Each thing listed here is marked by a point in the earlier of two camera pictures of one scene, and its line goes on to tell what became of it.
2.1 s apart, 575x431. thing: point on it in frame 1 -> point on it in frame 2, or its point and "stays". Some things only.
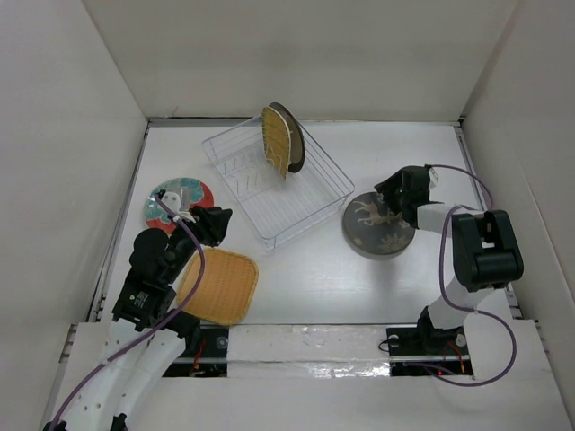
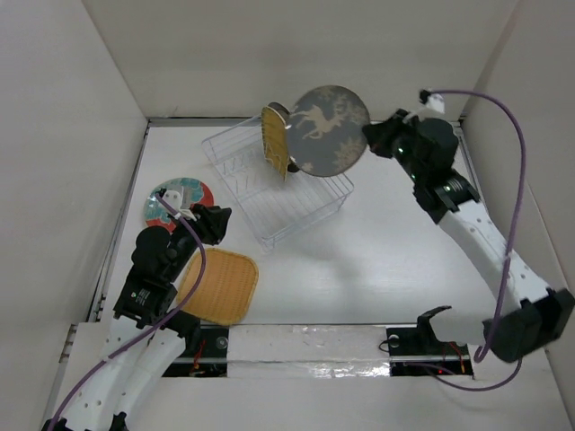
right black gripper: x=394 y=181 -> x=380 y=135
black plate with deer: x=373 y=230 -> x=325 y=131
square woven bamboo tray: x=227 y=288 stays
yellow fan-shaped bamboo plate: x=276 y=140 stays
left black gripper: x=211 y=224 stays
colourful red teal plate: x=155 y=215 stays
